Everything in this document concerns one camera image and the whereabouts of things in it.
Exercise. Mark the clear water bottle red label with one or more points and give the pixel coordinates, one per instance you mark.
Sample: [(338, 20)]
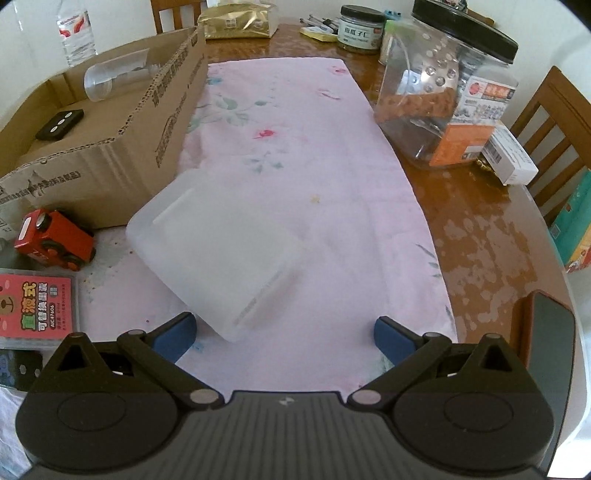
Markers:
[(76, 41)]

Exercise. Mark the small glass jar black lid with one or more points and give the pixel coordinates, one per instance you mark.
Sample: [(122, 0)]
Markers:
[(360, 34)]

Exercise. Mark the brown cardboard box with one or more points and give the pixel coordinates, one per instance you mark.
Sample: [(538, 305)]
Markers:
[(138, 152)]

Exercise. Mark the red card packet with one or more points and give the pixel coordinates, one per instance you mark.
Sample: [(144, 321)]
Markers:
[(32, 309)]

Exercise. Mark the teal yellow paper bag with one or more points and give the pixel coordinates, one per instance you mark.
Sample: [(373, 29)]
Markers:
[(577, 221)]

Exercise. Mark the white translucent plastic container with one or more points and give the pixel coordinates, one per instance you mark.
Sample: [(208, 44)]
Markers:
[(212, 249)]

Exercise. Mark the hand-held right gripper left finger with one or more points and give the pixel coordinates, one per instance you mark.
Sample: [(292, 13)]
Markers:
[(178, 334)]

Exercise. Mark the small white carton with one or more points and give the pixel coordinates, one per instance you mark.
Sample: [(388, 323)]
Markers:
[(508, 159)]

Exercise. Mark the green-lidded white bottle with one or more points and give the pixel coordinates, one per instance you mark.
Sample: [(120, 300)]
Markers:
[(390, 46)]

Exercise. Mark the pens lying on table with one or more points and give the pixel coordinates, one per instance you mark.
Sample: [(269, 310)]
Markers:
[(318, 21)]

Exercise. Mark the gold tissue pack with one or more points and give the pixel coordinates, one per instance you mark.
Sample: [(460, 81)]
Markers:
[(235, 23)]

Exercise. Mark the large clear jar black lid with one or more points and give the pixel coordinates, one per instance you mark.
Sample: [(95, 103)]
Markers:
[(429, 92)]

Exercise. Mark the black smartphone brown case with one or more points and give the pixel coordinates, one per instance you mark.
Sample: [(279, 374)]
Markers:
[(551, 341)]

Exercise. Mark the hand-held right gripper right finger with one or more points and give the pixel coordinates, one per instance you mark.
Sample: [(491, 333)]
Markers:
[(392, 334)]

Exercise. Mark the wooden chair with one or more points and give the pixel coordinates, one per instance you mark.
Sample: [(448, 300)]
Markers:
[(180, 11), (554, 110)]

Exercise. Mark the red toy train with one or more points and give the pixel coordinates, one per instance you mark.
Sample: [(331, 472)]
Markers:
[(60, 235)]

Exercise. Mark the clear plastic box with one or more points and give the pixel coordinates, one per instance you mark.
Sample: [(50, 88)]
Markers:
[(115, 74)]

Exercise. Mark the dark patterned object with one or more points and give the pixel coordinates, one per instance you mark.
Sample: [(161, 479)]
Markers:
[(18, 369)]

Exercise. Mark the black remote with white buttons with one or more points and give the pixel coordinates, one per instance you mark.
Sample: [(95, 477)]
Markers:
[(60, 123)]

